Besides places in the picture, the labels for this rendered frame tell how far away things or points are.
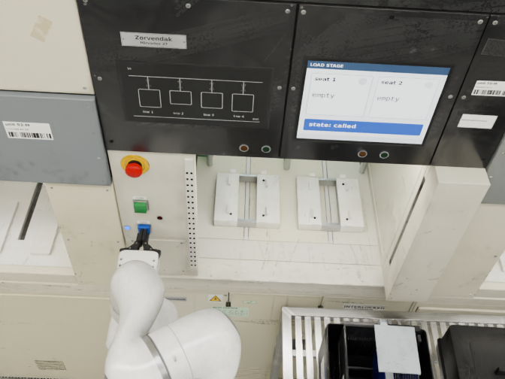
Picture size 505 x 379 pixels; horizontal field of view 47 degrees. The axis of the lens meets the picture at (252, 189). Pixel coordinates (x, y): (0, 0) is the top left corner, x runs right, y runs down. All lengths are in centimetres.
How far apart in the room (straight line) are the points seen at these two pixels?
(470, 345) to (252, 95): 99
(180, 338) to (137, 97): 53
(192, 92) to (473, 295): 112
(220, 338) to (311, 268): 87
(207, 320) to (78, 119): 56
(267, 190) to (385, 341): 70
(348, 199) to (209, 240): 48
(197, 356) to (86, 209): 69
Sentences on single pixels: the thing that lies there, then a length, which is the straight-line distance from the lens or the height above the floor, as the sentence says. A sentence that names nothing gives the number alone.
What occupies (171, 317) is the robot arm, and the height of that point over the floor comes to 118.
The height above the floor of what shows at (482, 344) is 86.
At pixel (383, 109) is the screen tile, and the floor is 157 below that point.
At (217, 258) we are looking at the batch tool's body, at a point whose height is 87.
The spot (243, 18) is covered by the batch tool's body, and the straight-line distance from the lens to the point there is 112.
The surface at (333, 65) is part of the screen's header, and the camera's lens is 118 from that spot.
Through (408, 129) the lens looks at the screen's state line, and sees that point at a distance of 132.
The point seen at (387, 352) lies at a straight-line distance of 148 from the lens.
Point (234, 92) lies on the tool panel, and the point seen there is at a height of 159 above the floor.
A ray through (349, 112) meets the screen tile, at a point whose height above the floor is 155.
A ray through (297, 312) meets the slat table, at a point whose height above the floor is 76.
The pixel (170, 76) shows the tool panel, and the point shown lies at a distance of 121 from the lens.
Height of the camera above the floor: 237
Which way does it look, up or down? 49 degrees down
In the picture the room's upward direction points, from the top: 4 degrees clockwise
